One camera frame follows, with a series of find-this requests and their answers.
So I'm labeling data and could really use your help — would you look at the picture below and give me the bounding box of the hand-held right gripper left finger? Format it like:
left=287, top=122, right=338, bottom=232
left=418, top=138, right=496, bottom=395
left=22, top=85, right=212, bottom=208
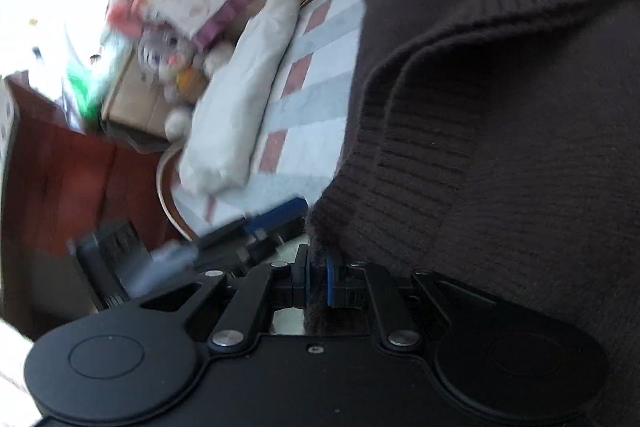
left=140, top=244, right=316, bottom=354

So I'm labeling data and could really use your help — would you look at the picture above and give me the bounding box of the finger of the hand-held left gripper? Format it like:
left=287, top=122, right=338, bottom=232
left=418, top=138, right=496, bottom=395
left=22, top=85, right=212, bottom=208
left=196, top=197, right=309, bottom=266

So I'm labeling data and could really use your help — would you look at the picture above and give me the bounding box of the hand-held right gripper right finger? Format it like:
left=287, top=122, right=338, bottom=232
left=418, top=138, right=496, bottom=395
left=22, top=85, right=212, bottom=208
left=325, top=256, right=496, bottom=351

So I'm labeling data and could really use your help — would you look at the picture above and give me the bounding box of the brown knit sweater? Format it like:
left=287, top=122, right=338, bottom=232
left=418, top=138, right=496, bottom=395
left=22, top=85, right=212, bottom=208
left=302, top=0, right=640, bottom=427

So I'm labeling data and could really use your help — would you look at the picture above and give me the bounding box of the red wooden cabinet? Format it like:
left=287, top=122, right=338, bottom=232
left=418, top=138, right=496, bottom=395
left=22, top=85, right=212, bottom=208
left=0, top=76, right=193, bottom=341

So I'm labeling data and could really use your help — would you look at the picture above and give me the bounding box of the pink and blue checked bedsheet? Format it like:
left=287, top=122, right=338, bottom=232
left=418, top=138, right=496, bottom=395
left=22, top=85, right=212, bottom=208
left=165, top=0, right=436, bottom=238

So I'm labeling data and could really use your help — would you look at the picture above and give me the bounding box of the white folded cloth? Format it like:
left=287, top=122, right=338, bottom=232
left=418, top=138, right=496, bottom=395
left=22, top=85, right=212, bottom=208
left=179, top=0, right=301, bottom=196

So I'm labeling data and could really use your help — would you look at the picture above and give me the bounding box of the white plush toy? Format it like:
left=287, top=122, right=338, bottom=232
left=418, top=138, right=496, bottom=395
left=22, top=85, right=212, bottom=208
left=163, top=41, right=237, bottom=140

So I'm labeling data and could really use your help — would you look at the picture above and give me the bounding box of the cardboard box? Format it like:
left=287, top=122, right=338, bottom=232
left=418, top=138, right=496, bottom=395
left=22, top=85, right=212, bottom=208
left=102, top=49, right=173, bottom=140

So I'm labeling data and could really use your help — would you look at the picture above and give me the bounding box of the green packet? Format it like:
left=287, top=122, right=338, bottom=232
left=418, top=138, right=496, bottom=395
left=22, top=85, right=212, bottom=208
left=62, top=57, right=108, bottom=120

